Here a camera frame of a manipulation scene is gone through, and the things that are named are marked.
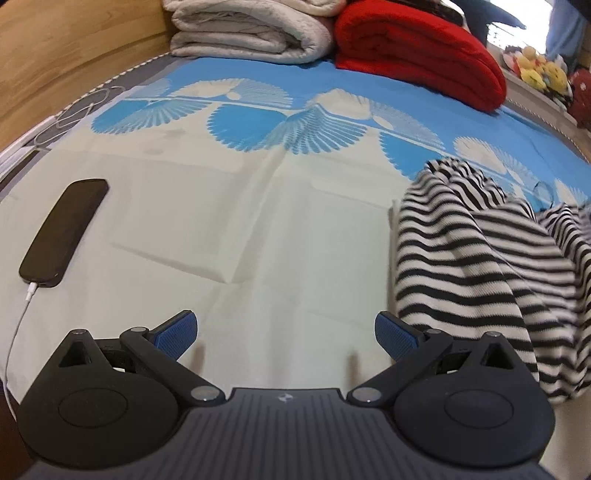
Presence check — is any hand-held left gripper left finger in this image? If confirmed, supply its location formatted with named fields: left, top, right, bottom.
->
left=58, top=310, right=227, bottom=407

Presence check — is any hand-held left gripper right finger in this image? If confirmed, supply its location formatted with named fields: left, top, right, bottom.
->
left=346, top=311, right=518, bottom=407

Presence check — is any black white striped sweater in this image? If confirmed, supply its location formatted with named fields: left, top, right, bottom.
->
left=390, top=157, right=591, bottom=407

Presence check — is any black smartphone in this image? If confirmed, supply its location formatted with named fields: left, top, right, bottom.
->
left=18, top=178, right=110, bottom=288

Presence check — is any blue white patterned bed sheet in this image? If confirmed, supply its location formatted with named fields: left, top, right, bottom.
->
left=0, top=51, right=591, bottom=462

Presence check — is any red folded blanket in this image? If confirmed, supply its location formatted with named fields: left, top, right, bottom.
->
left=333, top=0, right=509, bottom=113

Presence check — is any pile of plush toys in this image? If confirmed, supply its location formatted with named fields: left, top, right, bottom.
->
left=502, top=44, right=591, bottom=114

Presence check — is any wooden headboard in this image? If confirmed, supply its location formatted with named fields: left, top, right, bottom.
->
left=0, top=0, right=177, bottom=155

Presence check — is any white folded blanket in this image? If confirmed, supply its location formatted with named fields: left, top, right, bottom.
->
left=163, top=0, right=348, bottom=65

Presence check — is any blue hanging cloth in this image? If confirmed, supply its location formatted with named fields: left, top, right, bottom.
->
left=545, top=0, right=591, bottom=62

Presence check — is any white charging cable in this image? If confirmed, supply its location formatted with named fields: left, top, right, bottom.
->
left=2, top=281, right=38, bottom=416

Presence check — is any white braided cable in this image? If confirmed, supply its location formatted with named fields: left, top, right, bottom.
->
left=33, top=84, right=122, bottom=149

